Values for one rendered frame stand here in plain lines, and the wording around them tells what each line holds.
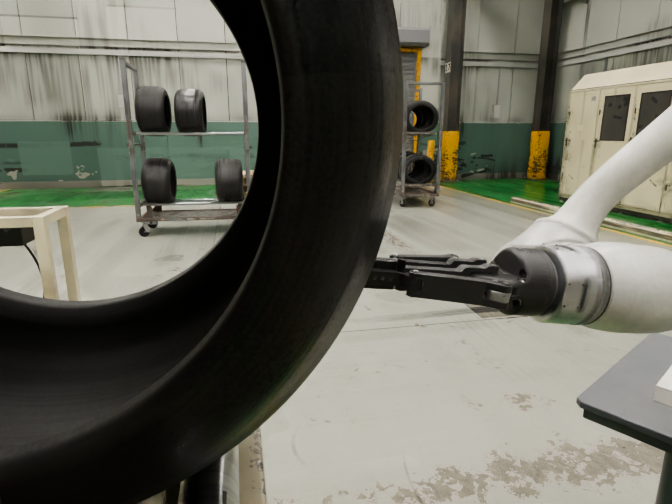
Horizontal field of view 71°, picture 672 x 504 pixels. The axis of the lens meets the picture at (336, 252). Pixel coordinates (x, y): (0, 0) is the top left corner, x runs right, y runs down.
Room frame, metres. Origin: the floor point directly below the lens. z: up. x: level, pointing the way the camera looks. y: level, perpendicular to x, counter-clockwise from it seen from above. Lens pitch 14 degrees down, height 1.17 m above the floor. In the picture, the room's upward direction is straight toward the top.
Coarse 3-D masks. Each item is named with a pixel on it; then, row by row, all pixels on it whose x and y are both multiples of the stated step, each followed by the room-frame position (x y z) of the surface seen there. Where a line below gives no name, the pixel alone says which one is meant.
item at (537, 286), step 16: (496, 256) 0.52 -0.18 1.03; (512, 256) 0.49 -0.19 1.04; (528, 256) 0.48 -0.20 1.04; (544, 256) 0.49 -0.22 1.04; (512, 272) 0.49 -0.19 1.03; (528, 272) 0.47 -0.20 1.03; (544, 272) 0.47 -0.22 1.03; (528, 288) 0.46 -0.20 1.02; (544, 288) 0.46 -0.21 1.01; (512, 304) 0.47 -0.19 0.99; (528, 304) 0.46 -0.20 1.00; (544, 304) 0.47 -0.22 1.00
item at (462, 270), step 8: (400, 264) 0.45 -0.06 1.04; (464, 264) 0.48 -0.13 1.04; (488, 264) 0.48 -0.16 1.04; (432, 272) 0.46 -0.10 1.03; (440, 272) 0.46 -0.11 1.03; (448, 272) 0.46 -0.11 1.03; (456, 272) 0.46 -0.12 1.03; (464, 272) 0.47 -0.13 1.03; (480, 272) 0.47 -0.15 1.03; (488, 272) 0.47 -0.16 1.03; (496, 272) 0.47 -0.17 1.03; (400, 288) 0.45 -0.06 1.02
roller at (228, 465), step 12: (228, 456) 0.33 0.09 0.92; (204, 468) 0.31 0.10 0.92; (216, 468) 0.31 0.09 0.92; (228, 468) 0.32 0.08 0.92; (192, 480) 0.30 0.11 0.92; (204, 480) 0.30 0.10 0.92; (216, 480) 0.30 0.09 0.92; (228, 480) 0.30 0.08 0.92; (180, 492) 0.30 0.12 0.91; (192, 492) 0.29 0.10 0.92; (204, 492) 0.28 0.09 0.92; (216, 492) 0.29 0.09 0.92; (228, 492) 0.29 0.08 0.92
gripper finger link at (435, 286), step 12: (420, 276) 0.44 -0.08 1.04; (432, 276) 0.44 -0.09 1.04; (444, 276) 0.44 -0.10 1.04; (456, 276) 0.44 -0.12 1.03; (432, 288) 0.44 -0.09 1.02; (444, 288) 0.44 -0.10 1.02; (456, 288) 0.43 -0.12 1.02; (468, 288) 0.43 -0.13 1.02; (480, 288) 0.43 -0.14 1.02; (492, 288) 0.43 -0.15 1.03; (504, 288) 0.43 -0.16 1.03; (444, 300) 0.43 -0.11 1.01; (456, 300) 0.43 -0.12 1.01; (468, 300) 0.43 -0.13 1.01; (480, 300) 0.43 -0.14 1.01; (492, 300) 0.43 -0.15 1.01
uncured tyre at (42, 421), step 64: (256, 0) 0.53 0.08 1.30; (320, 0) 0.27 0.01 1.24; (384, 0) 0.31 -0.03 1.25; (256, 64) 0.54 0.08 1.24; (320, 64) 0.27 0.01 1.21; (384, 64) 0.30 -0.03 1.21; (320, 128) 0.27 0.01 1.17; (384, 128) 0.30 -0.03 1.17; (256, 192) 0.54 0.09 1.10; (320, 192) 0.27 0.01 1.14; (384, 192) 0.31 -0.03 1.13; (256, 256) 0.28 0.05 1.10; (320, 256) 0.27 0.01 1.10; (0, 320) 0.48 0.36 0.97; (64, 320) 0.49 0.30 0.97; (128, 320) 0.50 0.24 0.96; (192, 320) 0.51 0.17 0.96; (256, 320) 0.26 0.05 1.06; (320, 320) 0.28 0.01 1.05; (0, 384) 0.44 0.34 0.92; (64, 384) 0.45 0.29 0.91; (128, 384) 0.45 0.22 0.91; (192, 384) 0.25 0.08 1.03; (256, 384) 0.27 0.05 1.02; (0, 448) 0.35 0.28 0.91; (64, 448) 0.24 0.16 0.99; (128, 448) 0.25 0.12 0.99; (192, 448) 0.26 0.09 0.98
